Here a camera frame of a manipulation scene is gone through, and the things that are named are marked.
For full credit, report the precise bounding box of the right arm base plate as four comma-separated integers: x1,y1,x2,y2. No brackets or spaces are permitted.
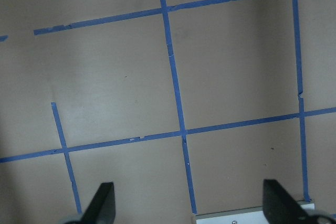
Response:
195,207,268,224

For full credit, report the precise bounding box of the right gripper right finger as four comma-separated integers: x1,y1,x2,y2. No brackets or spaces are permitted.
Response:
262,179,310,224

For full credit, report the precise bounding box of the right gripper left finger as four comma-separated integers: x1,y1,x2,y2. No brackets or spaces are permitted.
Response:
79,182,116,224

